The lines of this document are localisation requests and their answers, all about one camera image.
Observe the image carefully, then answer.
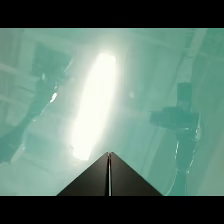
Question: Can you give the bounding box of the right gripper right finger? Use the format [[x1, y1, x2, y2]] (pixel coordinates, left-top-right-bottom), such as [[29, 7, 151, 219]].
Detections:
[[109, 151, 164, 197]]

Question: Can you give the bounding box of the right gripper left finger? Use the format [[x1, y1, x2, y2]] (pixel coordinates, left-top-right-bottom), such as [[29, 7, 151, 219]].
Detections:
[[56, 151, 110, 197]]

